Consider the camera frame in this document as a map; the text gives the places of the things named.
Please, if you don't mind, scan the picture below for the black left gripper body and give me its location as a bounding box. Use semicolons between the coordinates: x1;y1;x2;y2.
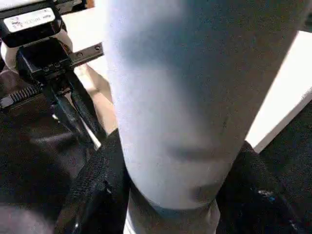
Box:
0;0;105;98

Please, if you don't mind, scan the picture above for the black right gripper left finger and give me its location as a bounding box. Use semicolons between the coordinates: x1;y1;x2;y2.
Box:
57;128;131;234

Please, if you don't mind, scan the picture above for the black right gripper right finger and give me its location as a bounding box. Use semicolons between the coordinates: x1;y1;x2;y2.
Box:
215;140;307;234

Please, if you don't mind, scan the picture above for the white plastic table leg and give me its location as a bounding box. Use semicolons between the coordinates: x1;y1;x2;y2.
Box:
101;0;307;234

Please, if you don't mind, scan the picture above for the white plastic table top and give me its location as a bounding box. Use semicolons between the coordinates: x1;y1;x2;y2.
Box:
59;7;312;155

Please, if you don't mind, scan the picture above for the black work mat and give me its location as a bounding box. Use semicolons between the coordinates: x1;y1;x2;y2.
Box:
0;97;312;234

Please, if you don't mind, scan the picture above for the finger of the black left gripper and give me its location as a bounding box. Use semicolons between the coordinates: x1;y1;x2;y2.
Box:
69;73;102;151
45;81;82;136

